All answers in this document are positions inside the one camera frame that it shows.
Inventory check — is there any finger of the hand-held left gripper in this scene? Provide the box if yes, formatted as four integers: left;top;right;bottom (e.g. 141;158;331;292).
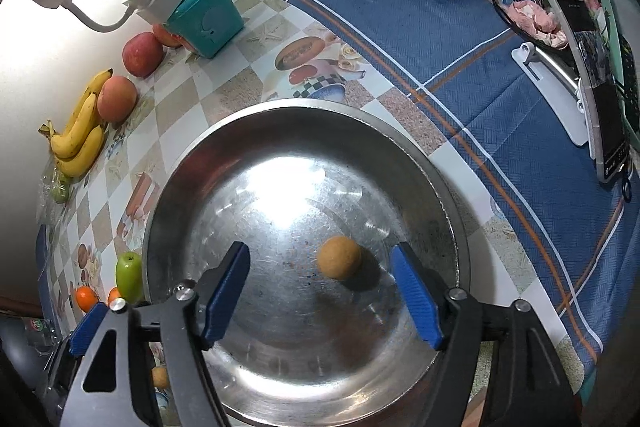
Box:
67;302;111;358

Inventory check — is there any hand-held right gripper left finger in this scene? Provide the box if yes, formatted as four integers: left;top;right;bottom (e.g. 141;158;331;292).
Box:
60;242;251;427

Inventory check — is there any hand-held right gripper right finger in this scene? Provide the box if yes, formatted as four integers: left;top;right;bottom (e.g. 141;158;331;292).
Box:
389;242;583;427

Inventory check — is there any green mango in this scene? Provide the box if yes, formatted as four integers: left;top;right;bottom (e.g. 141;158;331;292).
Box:
115;252;144;304

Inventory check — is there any large steel bowl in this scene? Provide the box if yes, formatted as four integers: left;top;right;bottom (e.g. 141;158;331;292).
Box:
141;99;472;427

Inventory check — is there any clear labelled bottle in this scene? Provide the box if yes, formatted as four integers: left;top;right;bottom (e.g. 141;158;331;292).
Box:
20;314;58;348

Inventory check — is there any clear plastic bag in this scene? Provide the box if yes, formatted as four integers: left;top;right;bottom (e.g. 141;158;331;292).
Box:
39;167;76;214

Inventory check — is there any blue plaid tablecloth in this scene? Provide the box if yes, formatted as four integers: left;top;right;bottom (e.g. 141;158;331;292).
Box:
250;0;636;365

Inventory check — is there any patterned vinyl table cover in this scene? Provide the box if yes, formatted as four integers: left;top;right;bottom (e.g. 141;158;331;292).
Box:
37;0;601;427

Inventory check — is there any pale orange-red apple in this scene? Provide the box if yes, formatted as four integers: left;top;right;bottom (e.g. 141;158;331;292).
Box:
96;76;138;124

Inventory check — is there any red apple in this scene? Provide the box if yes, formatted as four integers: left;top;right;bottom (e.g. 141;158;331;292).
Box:
152;23;183;49
122;32;165;79

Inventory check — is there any white phone stand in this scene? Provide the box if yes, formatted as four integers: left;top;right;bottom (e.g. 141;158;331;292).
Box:
510;42;596;148

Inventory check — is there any smartphone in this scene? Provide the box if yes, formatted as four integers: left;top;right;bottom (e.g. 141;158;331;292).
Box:
545;0;631;185

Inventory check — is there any teal plastic box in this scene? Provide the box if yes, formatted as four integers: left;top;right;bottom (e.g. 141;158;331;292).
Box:
165;0;245;59

